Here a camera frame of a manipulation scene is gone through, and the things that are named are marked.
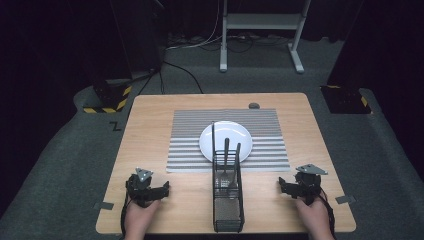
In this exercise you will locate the white round plate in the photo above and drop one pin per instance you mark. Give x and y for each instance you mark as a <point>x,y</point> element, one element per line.
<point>236,133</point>

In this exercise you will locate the grey striped placemat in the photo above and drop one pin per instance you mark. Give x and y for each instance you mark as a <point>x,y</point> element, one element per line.
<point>266,126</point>

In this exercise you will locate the black base with hazard stripes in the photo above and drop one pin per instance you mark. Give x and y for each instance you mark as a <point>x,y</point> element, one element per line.
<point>345,100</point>
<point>110,96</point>

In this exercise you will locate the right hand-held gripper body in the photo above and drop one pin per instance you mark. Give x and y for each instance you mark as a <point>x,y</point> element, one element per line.
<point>308,185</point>

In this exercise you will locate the black equipment column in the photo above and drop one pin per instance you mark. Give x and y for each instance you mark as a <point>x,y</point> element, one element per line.
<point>140,36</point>

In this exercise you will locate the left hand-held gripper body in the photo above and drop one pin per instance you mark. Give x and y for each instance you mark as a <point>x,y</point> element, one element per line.
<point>140,190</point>

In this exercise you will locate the white metal stand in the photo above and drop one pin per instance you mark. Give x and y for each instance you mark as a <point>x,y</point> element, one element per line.
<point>260,21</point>

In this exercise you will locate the person's left hand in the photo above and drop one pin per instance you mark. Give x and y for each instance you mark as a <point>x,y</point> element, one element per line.
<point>138,221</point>

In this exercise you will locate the round table grommet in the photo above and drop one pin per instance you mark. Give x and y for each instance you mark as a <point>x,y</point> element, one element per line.
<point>254,105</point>

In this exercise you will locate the grey tape piece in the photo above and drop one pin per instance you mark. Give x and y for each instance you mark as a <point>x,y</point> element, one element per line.
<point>345,199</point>
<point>104,205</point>

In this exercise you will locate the person's right hand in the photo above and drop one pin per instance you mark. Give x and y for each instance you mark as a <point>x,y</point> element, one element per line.
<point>316,221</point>

